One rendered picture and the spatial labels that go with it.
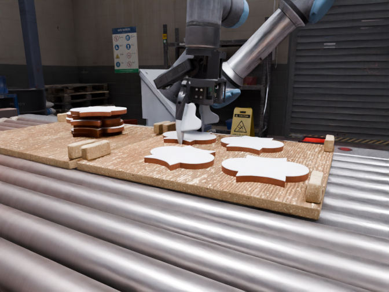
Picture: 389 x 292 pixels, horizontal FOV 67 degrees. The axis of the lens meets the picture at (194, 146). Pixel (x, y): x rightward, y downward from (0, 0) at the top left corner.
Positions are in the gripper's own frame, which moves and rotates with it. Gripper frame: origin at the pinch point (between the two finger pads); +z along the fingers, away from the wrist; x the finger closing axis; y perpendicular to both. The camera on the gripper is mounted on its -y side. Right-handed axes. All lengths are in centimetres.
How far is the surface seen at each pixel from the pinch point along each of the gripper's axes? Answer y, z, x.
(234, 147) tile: 13.4, -0.9, -5.2
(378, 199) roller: 38.7, 0.5, -13.2
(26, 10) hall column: -395, -77, 230
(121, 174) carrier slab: 1.2, 1.3, -25.6
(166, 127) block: -8.0, -0.5, 2.4
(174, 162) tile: 8.6, -0.9, -20.8
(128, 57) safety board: -385, -21, 437
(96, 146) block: -7.7, -1.1, -22.2
